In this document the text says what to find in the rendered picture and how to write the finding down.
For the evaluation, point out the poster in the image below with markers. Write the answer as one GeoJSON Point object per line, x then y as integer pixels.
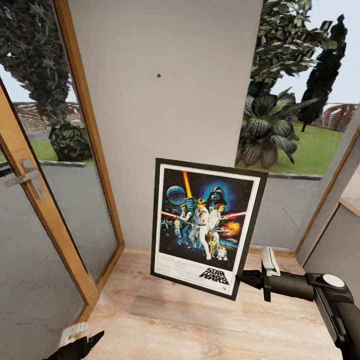
{"type": "Point", "coordinates": [204, 216]}

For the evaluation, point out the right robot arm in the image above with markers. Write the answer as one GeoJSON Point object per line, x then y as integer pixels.
{"type": "Point", "coordinates": [331, 294]}

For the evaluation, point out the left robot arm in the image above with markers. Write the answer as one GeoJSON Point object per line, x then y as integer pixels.
{"type": "Point", "coordinates": [72, 349]}

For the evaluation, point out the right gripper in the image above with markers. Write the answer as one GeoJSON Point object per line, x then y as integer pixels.
{"type": "Point", "coordinates": [283, 284]}

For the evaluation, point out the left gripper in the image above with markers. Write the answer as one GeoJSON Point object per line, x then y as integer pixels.
{"type": "Point", "coordinates": [79, 349]}

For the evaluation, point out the door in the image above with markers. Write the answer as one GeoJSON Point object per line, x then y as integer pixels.
{"type": "Point", "coordinates": [60, 233]}

